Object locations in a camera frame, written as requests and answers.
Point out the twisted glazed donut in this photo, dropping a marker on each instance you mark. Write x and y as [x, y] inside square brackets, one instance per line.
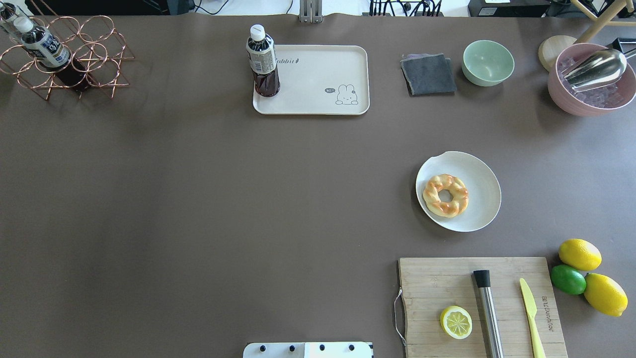
[446, 195]

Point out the white round plate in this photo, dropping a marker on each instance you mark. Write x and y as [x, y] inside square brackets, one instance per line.
[482, 184]

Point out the cream rabbit tray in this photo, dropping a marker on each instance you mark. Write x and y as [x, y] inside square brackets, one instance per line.
[318, 80]

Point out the dark tea bottle on tray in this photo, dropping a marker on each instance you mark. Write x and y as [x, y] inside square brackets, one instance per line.
[260, 48]

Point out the folded grey cloth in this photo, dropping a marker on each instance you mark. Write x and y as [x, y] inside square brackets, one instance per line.
[428, 74]

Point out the wooden cutting board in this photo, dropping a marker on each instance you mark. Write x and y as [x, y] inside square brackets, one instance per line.
[429, 285]

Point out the steel muddler black tip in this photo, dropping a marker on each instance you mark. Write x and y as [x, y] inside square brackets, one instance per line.
[491, 326]

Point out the lemon half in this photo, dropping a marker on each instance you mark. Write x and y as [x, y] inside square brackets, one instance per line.
[456, 322]

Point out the green ceramic bowl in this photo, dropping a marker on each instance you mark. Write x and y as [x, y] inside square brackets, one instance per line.
[487, 63]

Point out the round wooden stand base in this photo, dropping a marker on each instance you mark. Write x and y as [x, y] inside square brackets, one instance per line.
[550, 49]

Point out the green lime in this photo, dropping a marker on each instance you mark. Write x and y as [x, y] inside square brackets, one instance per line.
[568, 279]

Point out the upper whole lemon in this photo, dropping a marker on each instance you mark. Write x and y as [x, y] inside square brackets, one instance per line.
[580, 254]

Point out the whole lemon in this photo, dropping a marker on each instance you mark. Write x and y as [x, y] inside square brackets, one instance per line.
[605, 294]
[580, 254]

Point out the yellow plastic knife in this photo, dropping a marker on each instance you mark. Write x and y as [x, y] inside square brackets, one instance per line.
[531, 311]

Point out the pink bowl with ice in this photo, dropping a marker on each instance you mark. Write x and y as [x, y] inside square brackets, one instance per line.
[592, 102]

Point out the dark bottle in rack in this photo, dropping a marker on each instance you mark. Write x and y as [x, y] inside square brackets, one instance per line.
[53, 56]

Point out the metal ice scoop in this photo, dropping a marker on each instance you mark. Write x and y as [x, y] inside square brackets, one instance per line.
[602, 68]

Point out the lower whole lemon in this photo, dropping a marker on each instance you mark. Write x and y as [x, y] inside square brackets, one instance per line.
[605, 294]

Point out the wooden cup tree stand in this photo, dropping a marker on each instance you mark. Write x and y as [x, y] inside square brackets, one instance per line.
[605, 19]

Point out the aluminium frame post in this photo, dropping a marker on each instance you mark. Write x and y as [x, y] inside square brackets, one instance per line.
[310, 11]

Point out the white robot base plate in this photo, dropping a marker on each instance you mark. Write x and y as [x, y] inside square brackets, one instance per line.
[344, 349]

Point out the copper wire bottle rack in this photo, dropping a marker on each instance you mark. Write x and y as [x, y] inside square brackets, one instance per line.
[94, 42]

